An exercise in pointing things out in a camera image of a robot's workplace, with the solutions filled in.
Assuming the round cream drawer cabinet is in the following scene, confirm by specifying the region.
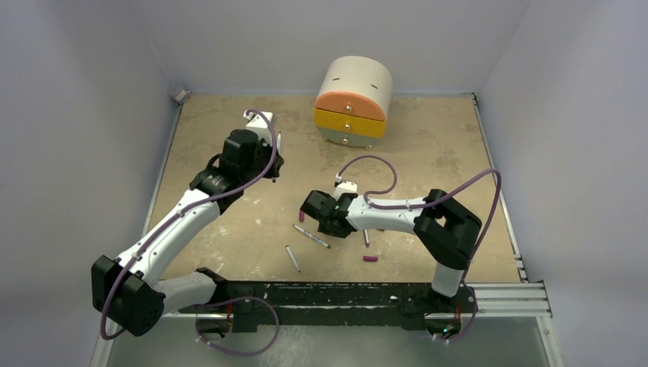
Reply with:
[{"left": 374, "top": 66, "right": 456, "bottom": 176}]
[{"left": 313, "top": 56, "right": 393, "bottom": 149}]

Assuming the grey corner bracket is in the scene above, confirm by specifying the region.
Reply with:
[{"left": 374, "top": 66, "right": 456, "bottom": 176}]
[{"left": 169, "top": 83, "right": 191, "bottom": 105}]

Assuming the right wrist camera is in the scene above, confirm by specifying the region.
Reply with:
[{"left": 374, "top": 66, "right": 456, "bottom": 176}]
[{"left": 332, "top": 174, "right": 358, "bottom": 200}]

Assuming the grey marker pen green tip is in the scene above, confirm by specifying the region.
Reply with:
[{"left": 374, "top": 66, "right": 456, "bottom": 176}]
[{"left": 293, "top": 224, "right": 332, "bottom": 248}]

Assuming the grey marker pen red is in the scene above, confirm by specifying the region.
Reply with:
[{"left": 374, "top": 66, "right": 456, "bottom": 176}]
[{"left": 363, "top": 229, "right": 370, "bottom": 248}]

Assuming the aluminium frame rail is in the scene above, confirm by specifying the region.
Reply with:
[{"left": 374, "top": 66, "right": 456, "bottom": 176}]
[{"left": 470, "top": 282, "right": 552, "bottom": 317}]

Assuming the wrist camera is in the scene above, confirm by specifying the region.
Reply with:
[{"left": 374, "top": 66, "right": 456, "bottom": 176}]
[
  {"left": 243, "top": 109, "right": 277, "bottom": 146},
  {"left": 332, "top": 174, "right": 358, "bottom": 200}
]

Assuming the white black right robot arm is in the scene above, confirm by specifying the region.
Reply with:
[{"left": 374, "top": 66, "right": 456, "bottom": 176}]
[{"left": 300, "top": 189, "right": 482, "bottom": 311}]

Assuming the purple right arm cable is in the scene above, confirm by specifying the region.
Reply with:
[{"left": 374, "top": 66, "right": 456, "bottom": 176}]
[{"left": 335, "top": 154, "right": 502, "bottom": 284}]

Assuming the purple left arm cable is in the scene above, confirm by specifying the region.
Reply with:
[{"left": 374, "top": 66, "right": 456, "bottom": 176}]
[{"left": 99, "top": 109, "right": 280, "bottom": 341}]

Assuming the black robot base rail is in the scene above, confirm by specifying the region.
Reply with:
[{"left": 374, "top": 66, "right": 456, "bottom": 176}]
[{"left": 187, "top": 269, "right": 476, "bottom": 334}]

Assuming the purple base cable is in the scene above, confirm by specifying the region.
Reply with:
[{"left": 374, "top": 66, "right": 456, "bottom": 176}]
[
  {"left": 430, "top": 281, "right": 479, "bottom": 346},
  {"left": 195, "top": 297, "right": 280, "bottom": 358}
]

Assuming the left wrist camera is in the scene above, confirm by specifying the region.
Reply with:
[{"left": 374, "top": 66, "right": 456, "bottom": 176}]
[{"left": 243, "top": 109, "right": 277, "bottom": 146}]

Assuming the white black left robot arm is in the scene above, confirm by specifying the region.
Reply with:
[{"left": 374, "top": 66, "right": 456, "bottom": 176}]
[{"left": 90, "top": 127, "right": 284, "bottom": 340}]

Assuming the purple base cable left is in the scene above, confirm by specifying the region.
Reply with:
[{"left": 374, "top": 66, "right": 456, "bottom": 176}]
[{"left": 195, "top": 297, "right": 280, "bottom": 358}]

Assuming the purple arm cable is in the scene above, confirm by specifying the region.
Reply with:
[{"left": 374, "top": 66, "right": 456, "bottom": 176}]
[
  {"left": 335, "top": 154, "right": 502, "bottom": 284},
  {"left": 99, "top": 109, "right": 280, "bottom": 341}
]

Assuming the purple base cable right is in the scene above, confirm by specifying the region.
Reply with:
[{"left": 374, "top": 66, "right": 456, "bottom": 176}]
[{"left": 430, "top": 281, "right": 479, "bottom": 346}]

